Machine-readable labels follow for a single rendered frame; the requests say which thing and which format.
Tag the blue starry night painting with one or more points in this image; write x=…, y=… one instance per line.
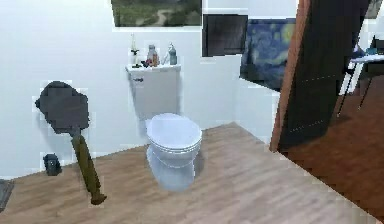
x=268, y=53

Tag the white toilet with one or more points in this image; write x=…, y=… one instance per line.
x=171, y=133

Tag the grey soap bottle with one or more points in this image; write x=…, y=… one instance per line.
x=172, y=55

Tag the orange bottle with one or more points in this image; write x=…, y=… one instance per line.
x=153, y=56

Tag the green landscape framed picture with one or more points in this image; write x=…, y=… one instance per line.
x=156, y=13

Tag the dark brown room door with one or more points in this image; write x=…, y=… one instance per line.
x=316, y=76

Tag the white table with black legs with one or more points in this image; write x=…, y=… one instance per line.
x=361, y=66

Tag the small black object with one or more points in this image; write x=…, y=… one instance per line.
x=52, y=164

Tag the white spray bottle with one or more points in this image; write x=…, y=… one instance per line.
x=134, y=53

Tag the blue object on table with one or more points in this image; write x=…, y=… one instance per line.
x=358, y=51

